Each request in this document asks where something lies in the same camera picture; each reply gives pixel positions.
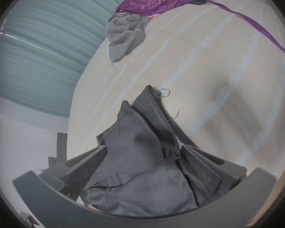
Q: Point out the blue-green curtain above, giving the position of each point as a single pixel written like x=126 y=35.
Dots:
x=38 y=84
x=61 y=25

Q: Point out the bed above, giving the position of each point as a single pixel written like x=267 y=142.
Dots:
x=204 y=79

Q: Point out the purple satin garment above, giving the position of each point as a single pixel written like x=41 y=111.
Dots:
x=147 y=2

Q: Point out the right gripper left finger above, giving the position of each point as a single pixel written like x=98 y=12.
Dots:
x=83 y=174

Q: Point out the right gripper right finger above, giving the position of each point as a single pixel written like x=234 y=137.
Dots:
x=218 y=172

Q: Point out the black T-shirt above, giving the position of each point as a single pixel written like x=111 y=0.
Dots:
x=142 y=151

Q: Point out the pink garment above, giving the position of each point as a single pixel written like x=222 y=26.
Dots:
x=153 y=16

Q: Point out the grey garment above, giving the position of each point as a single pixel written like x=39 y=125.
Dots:
x=125 y=37

